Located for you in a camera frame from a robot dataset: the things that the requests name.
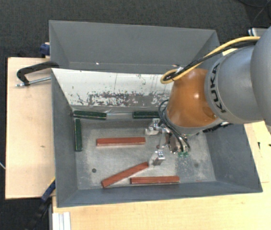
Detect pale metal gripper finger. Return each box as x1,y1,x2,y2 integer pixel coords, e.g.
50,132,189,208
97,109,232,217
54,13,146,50
151,149,166,166
145,118,161,136

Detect dark green flat block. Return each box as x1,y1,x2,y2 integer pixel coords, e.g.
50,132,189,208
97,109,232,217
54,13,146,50
74,118,83,152
73,110,108,120
132,111,160,120

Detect red-brown flat block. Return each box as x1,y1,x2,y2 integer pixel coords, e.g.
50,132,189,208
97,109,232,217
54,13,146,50
96,137,147,147
129,175,181,185
101,161,149,189

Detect grey metal bin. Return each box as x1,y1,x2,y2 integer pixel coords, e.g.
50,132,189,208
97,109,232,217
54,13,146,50
48,20,263,208

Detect pale wood flat board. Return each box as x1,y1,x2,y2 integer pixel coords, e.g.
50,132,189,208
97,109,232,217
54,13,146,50
5,57,56,200

